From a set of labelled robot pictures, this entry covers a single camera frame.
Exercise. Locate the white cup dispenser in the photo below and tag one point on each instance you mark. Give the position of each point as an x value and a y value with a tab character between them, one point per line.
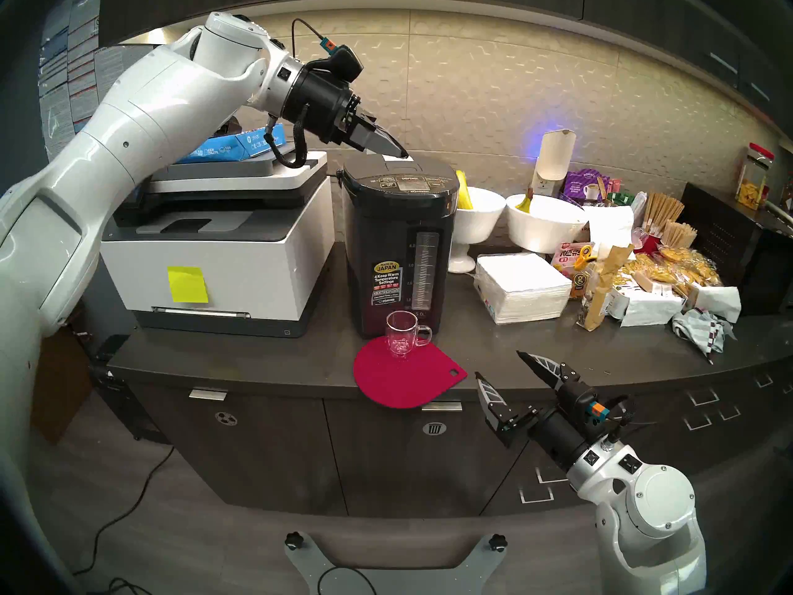
554	160

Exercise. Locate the white paper bag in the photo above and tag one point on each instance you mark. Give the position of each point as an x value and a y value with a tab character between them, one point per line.
610	228

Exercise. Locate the white coffee bag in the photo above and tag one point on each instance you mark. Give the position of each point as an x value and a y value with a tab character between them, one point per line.
644	308
718	302

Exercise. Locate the brown packet round logo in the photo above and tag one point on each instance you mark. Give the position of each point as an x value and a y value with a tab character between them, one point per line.
579	284

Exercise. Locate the red white snack packet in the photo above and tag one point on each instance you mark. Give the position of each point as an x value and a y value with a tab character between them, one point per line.
564	259

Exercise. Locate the round recycling sticker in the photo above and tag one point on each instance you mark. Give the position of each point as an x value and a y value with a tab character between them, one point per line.
226	419

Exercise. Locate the yellow sticky note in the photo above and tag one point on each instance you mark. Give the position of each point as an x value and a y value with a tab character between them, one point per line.
188	284

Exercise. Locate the brown paper coffee bag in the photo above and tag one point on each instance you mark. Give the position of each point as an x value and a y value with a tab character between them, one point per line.
595	302

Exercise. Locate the white round bowl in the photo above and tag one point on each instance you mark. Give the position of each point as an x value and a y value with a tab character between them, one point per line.
545	231

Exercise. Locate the black star knob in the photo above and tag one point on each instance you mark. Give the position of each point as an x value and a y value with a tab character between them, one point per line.
294	540
497	542

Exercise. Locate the clear bag yellow snacks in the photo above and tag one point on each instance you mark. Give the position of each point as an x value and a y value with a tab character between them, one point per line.
644	268
694	268

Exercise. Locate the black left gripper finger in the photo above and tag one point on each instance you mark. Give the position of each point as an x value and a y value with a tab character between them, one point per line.
368	142
375	127

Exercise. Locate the black microwave oven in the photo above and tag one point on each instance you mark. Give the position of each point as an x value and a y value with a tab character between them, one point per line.
731	246

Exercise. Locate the clear glass cup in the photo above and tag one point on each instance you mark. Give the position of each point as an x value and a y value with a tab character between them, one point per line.
399	339

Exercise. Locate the silver faucet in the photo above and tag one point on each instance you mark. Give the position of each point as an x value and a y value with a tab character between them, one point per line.
779	212

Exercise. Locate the blue printer paper ream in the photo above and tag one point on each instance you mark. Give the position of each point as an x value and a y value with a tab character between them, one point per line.
235	146

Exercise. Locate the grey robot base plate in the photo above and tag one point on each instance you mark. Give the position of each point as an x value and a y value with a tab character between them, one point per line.
421	582

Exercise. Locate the wooden stir stick bundle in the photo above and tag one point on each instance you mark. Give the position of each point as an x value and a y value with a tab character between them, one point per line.
678	234
663	209

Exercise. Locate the white grey office printer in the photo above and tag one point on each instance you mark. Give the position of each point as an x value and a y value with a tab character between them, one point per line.
266	259

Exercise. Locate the laminated labor law poster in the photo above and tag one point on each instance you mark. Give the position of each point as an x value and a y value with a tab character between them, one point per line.
59	104

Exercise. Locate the single yellow banana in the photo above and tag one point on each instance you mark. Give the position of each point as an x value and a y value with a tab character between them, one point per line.
525	204

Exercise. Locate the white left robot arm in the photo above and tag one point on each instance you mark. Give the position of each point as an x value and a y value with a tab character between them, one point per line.
155	104

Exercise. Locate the large cardboard box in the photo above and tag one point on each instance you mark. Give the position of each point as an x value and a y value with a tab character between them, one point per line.
62	383

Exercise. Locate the black electric water dispenser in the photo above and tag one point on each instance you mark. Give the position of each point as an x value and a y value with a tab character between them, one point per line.
384	240

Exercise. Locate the green tea packets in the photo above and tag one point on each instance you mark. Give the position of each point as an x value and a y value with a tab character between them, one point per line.
621	198

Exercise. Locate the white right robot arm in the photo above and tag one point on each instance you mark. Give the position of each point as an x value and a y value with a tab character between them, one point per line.
657	501

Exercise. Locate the checkered dish cloth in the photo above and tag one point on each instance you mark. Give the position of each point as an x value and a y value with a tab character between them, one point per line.
703	333

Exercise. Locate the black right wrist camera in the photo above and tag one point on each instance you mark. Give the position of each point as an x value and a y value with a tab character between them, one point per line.
585	401

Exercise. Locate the silver square drawer pull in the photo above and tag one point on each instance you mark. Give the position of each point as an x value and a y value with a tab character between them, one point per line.
731	416
536	501
706	403
699	426
764	385

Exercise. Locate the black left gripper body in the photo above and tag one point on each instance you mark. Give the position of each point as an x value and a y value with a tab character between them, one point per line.
319	104

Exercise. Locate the yellow banana bunch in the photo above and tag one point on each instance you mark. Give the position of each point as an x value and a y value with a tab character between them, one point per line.
463	194

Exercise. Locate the white napkin stack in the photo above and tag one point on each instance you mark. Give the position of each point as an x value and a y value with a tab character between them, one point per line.
520	284

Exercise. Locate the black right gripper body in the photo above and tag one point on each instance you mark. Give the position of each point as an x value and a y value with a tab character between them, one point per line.
557	436

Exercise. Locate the red cup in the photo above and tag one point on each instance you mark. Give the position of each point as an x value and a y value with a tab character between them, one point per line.
650	245

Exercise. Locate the glass jar red lid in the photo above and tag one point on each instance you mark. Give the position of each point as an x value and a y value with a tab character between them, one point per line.
753	185

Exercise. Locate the dark lower counter cabinet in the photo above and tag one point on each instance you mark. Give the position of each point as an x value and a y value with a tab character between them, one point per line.
279	451

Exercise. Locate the round trash sticker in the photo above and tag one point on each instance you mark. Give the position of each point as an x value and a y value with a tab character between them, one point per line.
435	428

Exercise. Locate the white pedestal bowl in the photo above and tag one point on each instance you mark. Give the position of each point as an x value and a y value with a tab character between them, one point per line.
480	219

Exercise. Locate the red teardrop silicone mat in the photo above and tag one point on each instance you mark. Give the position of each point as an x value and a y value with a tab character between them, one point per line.
403	380

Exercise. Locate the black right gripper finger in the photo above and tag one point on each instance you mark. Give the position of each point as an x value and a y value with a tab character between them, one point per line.
499	420
554	374

